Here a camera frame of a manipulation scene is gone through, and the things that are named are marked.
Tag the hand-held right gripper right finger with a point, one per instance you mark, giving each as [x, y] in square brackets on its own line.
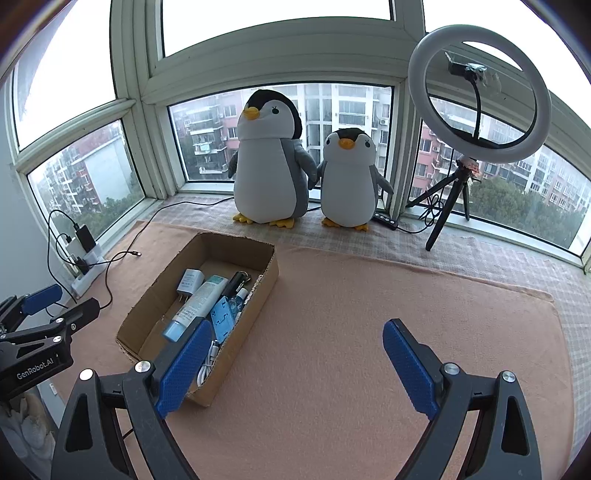
[408, 364]

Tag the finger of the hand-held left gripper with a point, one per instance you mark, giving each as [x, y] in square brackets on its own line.
[41, 297]
[78, 314]

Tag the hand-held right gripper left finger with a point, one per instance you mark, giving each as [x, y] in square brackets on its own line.
[184, 364]

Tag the blue rectangular case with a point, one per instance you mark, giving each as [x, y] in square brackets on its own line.
[224, 318]

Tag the white lotion tube blue cap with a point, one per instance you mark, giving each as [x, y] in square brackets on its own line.
[198, 302]

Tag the white wall charger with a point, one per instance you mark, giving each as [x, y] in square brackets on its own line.
[191, 284]

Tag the small blue bottle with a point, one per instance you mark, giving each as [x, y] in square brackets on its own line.
[241, 305]

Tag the brown cardboard box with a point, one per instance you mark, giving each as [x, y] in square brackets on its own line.
[249, 314]

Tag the black cylindrical tube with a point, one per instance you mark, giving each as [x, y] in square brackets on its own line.
[235, 282]

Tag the white power strip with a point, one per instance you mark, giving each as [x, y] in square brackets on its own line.
[90, 277]

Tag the black plug adapter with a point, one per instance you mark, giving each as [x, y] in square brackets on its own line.
[83, 264]

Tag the white plug adapter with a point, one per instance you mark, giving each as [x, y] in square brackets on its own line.
[92, 254]

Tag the pink felt mat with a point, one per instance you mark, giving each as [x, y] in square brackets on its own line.
[323, 323]

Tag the checked grey cloth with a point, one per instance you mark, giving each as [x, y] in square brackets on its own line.
[508, 263]

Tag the black tripod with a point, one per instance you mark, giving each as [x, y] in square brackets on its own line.
[443, 214]

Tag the small grey penguin plush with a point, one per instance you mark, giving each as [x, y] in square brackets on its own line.
[348, 189]

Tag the large grey penguin plush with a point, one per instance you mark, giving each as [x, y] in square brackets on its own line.
[268, 184]

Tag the black gooseneck phone holder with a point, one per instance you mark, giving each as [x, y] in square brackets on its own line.
[461, 69]

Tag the white window frame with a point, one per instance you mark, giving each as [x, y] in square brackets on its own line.
[277, 69]

